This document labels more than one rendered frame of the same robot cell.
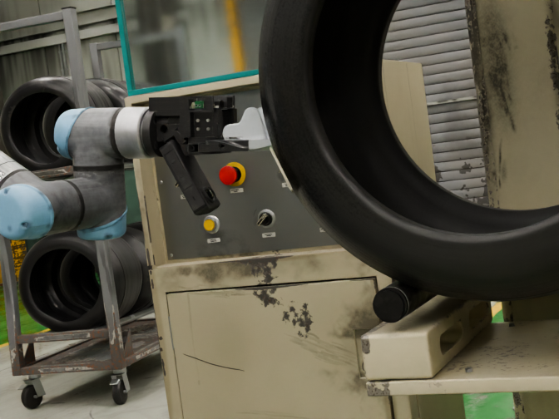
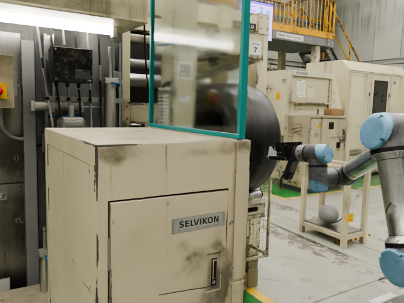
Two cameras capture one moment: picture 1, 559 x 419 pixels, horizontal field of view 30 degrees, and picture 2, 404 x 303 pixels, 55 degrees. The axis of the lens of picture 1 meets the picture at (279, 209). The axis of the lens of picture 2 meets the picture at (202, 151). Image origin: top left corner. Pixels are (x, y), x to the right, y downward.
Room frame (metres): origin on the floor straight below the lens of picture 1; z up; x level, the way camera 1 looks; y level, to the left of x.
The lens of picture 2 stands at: (3.12, 0.75, 1.35)
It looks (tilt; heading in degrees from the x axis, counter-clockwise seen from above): 7 degrees down; 214
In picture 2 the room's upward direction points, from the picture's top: 2 degrees clockwise
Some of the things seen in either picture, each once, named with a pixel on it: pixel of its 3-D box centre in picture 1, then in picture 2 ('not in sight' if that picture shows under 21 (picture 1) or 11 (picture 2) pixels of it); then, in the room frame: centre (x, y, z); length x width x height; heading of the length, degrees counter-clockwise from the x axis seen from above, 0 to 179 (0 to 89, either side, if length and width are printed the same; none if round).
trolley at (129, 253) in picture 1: (106, 203); not in sight; (5.66, 0.92, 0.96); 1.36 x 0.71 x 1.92; 156
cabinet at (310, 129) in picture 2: not in sight; (314, 152); (-3.35, -1.35, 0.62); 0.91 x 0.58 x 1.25; 156
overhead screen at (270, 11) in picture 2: not in sight; (256, 20); (-2.13, -1.93, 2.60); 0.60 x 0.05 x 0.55; 156
